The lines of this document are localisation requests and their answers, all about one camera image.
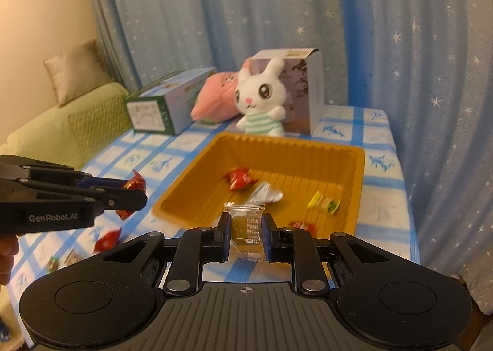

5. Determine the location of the white plastic wrapper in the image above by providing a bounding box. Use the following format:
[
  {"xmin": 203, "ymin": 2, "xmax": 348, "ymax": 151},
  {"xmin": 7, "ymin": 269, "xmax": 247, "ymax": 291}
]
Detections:
[{"xmin": 248, "ymin": 182, "xmax": 284, "ymax": 204}]

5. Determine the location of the small yellow snack packet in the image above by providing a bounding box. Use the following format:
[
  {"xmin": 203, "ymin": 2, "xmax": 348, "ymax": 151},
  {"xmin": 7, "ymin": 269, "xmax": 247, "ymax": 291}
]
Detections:
[{"xmin": 307, "ymin": 191, "xmax": 341, "ymax": 215}]

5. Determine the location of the green white cardboard box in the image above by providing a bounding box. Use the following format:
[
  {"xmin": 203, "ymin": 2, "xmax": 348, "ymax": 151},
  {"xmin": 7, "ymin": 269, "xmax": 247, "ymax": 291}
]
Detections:
[{"xmin": 125, "ymin": 67, "xmax": 217, "ymax": 135}]

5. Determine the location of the clear brown snack packet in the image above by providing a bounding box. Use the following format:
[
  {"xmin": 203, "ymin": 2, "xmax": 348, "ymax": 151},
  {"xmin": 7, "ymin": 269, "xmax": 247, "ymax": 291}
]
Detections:
[{"xmin": 224, "ymin": 200, "xmax": 266, "ymax": 263}]

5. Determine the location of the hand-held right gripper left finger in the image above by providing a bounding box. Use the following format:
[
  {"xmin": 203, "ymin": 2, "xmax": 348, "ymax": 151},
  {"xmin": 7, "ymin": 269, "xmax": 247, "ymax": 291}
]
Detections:
[{"xmin": 65, "ymin": 212, "xmax": 234, "ymax": 296}]

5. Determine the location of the blue star curtain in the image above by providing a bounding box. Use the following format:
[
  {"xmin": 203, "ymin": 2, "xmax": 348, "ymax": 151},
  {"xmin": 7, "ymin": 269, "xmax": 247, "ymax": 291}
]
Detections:
[{"xmin": 83, "ymin": 0, "xmax": 493, "ymax": 313}]

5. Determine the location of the white brown cardboard box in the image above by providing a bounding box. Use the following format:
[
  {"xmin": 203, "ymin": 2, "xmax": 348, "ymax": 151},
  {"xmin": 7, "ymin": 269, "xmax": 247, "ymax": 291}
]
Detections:
[{"xmin": 250, "ymin": 48, "xmax": 324, "ymax": 135}]

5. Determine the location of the green zigzag cushion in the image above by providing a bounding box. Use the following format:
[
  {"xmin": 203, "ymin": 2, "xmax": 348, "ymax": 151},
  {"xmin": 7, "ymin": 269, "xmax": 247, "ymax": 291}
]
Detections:
[{"xmin": 68, "ymin": 99, "xmax": 129, "ymax": 159}]

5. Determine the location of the person's left hand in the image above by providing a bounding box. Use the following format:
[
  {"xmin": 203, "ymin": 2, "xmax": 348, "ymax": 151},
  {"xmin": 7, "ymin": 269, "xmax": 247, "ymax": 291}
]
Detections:
[{"xmin": 0, "ymin": 236, "xmax": 20, "ymax": 285}]

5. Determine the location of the white bunny plush toy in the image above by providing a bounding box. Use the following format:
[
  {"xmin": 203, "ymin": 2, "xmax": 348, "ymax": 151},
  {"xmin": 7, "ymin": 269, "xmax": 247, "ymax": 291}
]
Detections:
[{"xmin": 234, "ymin": 57, "xmax": 290, "ymax": 138}]

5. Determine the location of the red gold snack packet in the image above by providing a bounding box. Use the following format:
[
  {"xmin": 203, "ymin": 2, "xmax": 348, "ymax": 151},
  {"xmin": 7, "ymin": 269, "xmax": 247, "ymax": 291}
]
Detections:
[{"xmin": 116, "ymin": 170, "xmax": 147, "ymax": 221}]

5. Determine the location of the blue checked tablecloth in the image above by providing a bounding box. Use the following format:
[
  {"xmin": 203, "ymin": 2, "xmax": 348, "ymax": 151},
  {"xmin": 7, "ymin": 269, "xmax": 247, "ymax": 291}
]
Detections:
[{"xmin": 0, "ymin": 105, "xmax": 418, "ymax": 286}]

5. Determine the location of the light green sofa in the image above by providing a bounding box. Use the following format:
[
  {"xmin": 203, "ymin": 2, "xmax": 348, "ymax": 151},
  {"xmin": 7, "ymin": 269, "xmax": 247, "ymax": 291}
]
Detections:
[{"xmin": 0, "ymin": 81, "xmax": 132, "ymax": 170}]

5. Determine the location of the yellow plastic tray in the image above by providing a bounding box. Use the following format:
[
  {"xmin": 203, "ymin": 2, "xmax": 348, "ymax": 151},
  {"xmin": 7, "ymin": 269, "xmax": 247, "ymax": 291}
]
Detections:
[{"xmin": 153, "ymin": 133, "xmax": 366, "ymax": 238}]

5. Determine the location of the pink plush toy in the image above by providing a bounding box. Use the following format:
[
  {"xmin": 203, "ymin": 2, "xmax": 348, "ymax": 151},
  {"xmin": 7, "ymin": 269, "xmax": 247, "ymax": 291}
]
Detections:
[{"xmin": 190, "ymin": 60, "xmax": 251, "ymax": 124}]

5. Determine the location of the red twist candy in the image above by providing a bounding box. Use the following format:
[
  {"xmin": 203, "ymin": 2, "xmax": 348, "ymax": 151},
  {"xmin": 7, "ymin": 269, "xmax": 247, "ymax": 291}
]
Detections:
[{"xmin": 224, "ymin": 167, "xmax": 258, "ymax": 192}]

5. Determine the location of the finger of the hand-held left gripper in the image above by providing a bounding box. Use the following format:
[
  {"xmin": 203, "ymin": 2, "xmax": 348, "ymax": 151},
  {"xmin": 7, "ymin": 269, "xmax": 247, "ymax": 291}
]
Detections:
[
  {"xmin": 0, "ymin": 156, "xmax": 126, "ymax": 188},
  {"xmin": 0, "ymin": 182, "xmax": 148, "ymax": 217}
]

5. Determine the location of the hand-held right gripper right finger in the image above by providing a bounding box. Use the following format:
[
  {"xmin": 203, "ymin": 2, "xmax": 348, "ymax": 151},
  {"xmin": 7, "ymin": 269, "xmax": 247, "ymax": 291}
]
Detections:
[{"xmin": 262, "ymin": 213, "xmax": 426, "ymax": 296}]

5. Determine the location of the beige cushion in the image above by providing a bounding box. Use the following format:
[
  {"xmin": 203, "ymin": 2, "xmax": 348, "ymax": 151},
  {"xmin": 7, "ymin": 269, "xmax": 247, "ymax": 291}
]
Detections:
[{"xmin": 42, "ymin": 40, "xmax": 112, "ymax": 107}]

